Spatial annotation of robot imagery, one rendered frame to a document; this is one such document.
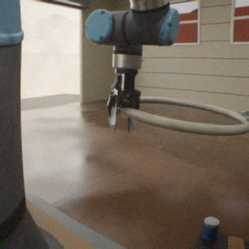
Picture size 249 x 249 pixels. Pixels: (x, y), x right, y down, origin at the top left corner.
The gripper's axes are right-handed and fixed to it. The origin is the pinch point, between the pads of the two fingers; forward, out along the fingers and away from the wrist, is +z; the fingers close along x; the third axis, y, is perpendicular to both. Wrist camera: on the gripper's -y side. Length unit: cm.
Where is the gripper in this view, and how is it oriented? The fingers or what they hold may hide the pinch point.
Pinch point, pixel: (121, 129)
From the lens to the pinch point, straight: 83.1
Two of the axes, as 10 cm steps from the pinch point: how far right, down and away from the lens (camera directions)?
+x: 9.8, 0.0, 2.2
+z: -0.6, 9.6, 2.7
